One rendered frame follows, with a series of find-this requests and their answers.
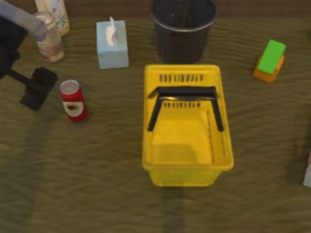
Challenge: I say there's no red soda can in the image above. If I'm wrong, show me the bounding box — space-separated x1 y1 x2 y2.
59 79 88 123

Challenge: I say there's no clear glass jar with lid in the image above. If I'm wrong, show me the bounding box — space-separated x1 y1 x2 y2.
33 11 66 63

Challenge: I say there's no light blue tissue box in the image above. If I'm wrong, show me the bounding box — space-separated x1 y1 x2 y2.
95 16 130 70

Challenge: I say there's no black mesh waste bin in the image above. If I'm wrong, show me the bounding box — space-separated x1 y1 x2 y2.
149 0 218 64

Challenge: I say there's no orange block with green top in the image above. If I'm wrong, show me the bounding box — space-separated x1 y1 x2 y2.
252 39 287 84

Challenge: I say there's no white and pink object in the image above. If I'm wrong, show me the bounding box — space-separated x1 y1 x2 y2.
302 150 311 188

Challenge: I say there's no yellow slotted basket, black handle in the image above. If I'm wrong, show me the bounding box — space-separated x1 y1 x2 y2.
141 64 234 188

